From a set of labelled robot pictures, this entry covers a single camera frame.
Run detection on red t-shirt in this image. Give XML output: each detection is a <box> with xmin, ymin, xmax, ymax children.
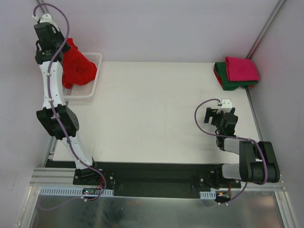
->
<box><xmin>62</xmin><ymin>38</ymin><xmax>97</xmax><ymax>89</ymax></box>
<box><xmin>213</xmin><ymin>68</ymin><xmax>223</xmax><ymax>86</ymax></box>

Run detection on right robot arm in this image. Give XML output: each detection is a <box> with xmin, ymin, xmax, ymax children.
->
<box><xmin>204</xmin><ymin>107</ymin><xmax>280</xmax><ymax>188</ymax></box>

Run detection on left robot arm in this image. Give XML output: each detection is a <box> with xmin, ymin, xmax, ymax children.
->
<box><xmin>34</xmin><ymin>22</ymin><xmax>101</xmax><ymax>185</ymax></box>

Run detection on red folded t-shirt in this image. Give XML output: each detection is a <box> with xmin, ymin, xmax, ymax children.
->
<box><xmin>213</xmin><ymin>68</ymin><xmax>223</xmax><ymax>86</ymax></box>

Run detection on pink folded t-shirt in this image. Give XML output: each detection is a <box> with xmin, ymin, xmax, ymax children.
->
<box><xmin>225</xmin><ymin>57</ymin><xmax>260</xmax><ymax>82</ymax></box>

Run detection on green folded t-shirt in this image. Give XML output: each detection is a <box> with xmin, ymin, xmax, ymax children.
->
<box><xmin>214</xmin><ymin>62</ymin><xmax>258</xmax><ymax>91</ymax></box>

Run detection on white plastic basket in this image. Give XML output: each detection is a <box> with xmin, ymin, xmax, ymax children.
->
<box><xmin>63</xmin><ymin>52</ymin><xmax>103</xmax><ymax>101</ymax></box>

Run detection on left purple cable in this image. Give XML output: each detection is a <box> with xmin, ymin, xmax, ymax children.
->
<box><xmin>32</xmin><ymin>3</ymin><xmax>106</xmax><ymax>202</ymax></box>

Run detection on purple cable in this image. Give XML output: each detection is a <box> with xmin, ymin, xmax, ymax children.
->
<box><xmin>194</xmin><ymin>98</ymin><xmax>269</xmax><ymax>185</ymax></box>
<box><xmin>32</xmin><ymin>3</ymin><xmax>106</xmax><ymax>202</ymax></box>

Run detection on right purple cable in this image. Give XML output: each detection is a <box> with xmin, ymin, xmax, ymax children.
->
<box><xmin>194</xmin><ymin>98</ymin><xmax>269</xmax><ymax>185</ymax></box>

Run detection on right cable duct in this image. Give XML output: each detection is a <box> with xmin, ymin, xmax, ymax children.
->
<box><xmin>199</xmin><ymin>190</ymin><xmax>216</xmax><ymax>200</ymax></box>

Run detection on cable duct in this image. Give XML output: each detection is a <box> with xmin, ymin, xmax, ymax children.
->
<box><xmin>199</xmin><ymin>190</ymin><xmax>216</xmax><ymax>200</ymax></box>
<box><xmin>40</xmin><ymin>187</ymin><xmax>102</xmax><ymax>197</ymax></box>

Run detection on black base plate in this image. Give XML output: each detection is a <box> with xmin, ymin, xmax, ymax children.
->
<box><xmin>73</xmin><ymin>162</ymin><xmax>241</xmax><ymax>199</ymax></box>

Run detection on left cable duct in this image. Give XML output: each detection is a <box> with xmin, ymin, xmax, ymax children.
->
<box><xmin>40</xmin><ymin>187</ymin><xmax>102</xmax><ymax>197</ymax></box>

